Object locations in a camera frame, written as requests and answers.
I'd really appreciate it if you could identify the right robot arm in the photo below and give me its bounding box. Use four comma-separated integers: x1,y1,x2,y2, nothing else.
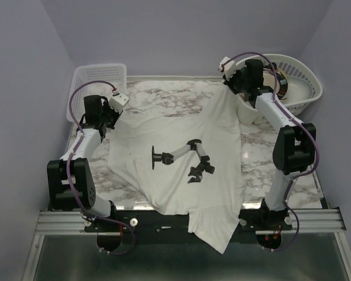
219,57,317,229

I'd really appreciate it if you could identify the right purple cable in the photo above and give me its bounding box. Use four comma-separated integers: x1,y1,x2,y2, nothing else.
230,52,320,253

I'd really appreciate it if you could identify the purple cable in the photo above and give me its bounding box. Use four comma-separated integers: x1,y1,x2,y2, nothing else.
230,52,320,253
66,81,135,255

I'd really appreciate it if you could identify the striped rim plate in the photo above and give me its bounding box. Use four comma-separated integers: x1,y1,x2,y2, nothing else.
263,65,288,100

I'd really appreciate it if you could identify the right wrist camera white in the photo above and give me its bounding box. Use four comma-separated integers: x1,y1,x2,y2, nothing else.
218,56,239,81

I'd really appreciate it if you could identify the white rectangular perforated basket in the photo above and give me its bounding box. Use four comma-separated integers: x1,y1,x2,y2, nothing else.
69,63,128,120

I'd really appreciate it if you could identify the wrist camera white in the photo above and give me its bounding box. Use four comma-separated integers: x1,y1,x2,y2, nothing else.
108,93,130,114
218,56,239,81

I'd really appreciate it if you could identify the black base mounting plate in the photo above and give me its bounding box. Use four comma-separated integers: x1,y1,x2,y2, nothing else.
84,208,295,252

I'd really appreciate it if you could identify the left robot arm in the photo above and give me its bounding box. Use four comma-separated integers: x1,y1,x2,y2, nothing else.
47,93,129,231

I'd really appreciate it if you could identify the white oval dish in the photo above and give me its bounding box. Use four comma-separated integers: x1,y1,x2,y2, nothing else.
281,76,313,103

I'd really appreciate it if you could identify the aluminium rail frame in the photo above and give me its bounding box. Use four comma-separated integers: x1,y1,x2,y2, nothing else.
23,173,351,280

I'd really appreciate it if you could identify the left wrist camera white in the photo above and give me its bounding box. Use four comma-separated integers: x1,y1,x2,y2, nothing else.
108,93,130,114

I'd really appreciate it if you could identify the white printed t shirt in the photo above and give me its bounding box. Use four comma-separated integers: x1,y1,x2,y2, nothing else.
108,86,245,253

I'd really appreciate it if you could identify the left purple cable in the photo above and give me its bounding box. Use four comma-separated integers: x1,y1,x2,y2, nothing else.
66,81,135,255

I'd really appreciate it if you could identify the white round dish basket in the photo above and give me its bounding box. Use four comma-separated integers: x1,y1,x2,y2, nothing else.
236,54,323,125

